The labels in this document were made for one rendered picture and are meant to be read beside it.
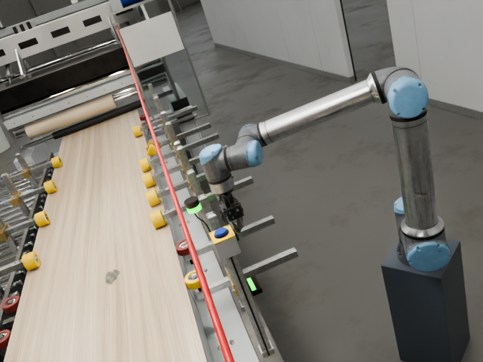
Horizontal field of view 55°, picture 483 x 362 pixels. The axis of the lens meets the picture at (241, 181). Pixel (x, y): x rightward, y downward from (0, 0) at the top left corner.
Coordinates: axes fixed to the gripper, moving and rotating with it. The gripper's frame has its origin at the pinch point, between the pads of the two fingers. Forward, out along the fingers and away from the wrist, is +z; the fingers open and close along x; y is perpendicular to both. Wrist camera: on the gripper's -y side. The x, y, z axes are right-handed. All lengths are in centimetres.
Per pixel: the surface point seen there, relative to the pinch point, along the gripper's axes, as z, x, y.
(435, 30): 23, 243, -213
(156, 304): 8.8, -39.3, 12.8
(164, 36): -44, 20, -266
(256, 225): 13.2, 9.9, -17.2
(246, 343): 36.8, -14.1, 20.9
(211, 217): -16.0, -8.4, 12.0
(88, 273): 9, -67, -29
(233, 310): 36.8, -14.0, 0.4
